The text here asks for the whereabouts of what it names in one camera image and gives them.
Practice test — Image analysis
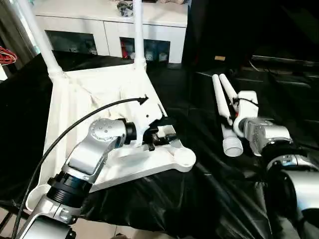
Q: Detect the white plastic table leg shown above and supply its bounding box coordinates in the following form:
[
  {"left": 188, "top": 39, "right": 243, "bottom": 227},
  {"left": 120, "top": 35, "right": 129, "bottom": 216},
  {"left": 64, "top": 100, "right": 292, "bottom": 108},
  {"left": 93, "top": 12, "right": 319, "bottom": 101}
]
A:
[
  {"left": 16, "top": 0, "right": 66, "bottom": 89},
  {"left": 132, "top": 0, "right": 148, "bottom": 71},
  {"left": 219, "top": 73, "right": 243, "bottom": 108},
  {"left": 211, "top": 74, "right": 244, "bottom": 158}
]

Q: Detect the black work mat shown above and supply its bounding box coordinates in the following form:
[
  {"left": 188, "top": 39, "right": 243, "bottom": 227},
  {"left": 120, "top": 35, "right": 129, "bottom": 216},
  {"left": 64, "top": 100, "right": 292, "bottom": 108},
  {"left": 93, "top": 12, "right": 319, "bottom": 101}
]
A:
[{"left": 0, "top": 50, "right": 319, "bottom": 239}]

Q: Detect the white plastic table top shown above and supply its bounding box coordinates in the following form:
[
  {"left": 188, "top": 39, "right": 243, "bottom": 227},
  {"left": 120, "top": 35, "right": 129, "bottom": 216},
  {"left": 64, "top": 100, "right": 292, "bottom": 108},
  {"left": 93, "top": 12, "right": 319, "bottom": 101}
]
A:
[{"left": 25, "top": 64, "right": 198, "bottom": 214}]

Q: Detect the white cabinet with glass doors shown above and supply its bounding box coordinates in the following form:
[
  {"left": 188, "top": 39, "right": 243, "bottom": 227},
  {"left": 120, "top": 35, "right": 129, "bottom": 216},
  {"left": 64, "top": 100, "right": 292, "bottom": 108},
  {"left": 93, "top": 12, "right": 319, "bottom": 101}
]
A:
[{"left": 31, "top": 0, "right": 189, "bottom": 64}]

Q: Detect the shiny ornament on cabinet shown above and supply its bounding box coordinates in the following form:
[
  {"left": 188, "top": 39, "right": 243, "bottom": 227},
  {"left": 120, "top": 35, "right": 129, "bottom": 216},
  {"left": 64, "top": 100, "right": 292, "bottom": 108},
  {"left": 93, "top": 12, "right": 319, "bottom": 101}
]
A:
[{"left": 116, "top": 0, "right": 135, "bottom": 17}]

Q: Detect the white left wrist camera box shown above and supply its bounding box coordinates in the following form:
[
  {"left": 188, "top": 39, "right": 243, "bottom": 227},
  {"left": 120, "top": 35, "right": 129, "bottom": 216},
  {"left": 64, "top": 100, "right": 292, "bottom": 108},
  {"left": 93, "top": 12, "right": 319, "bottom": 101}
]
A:
[{"left": 130, "top": 95, "right": 168, "bottom": 147}]

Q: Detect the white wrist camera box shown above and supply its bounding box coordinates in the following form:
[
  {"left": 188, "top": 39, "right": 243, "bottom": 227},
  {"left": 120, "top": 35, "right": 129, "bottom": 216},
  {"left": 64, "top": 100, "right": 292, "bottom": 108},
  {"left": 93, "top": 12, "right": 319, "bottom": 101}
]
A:
[
  {"left": 130, "top": 95, "right": 168, "bottom": 147},
  {"left": 233, "top": 91, "right": 259, "bottom": 139}
]

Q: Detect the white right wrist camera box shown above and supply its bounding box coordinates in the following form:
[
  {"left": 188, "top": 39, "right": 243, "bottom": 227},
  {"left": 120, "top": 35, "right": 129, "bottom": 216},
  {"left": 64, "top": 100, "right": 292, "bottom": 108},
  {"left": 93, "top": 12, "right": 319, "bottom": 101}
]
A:
[{"left": 233, "top": 91, "right": 259, "bottom": 139}]

